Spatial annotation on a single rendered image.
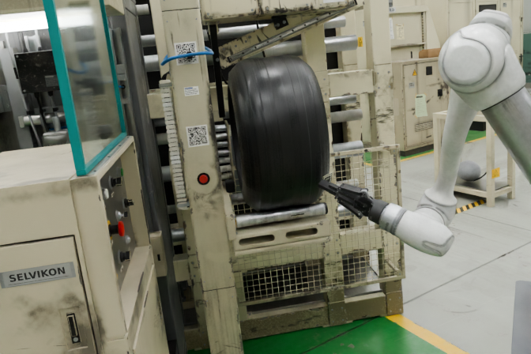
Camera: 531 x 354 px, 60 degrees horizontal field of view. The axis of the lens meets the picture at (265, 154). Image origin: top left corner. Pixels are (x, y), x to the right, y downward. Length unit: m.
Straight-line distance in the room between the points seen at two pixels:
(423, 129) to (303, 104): 5.11
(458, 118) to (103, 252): 0.93
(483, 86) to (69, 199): 0.89
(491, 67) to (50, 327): 1.07
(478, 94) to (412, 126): 5.32
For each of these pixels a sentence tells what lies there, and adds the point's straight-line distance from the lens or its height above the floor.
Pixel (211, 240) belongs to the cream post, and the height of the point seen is 0.82.
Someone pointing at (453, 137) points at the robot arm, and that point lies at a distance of 1.34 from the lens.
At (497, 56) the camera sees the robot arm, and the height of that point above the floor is 1.42.
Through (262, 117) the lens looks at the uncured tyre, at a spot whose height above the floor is 1.28.
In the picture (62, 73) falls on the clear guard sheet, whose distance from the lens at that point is 0.98.
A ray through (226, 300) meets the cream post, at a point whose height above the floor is 0.57.
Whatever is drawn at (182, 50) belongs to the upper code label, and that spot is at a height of 1.52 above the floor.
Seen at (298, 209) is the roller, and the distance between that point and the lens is 1.68.
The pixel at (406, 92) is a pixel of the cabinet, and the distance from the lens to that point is 6.27.
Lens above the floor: 1.46
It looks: 12 degrees down
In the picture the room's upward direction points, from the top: 6 degrees counter-clockwise
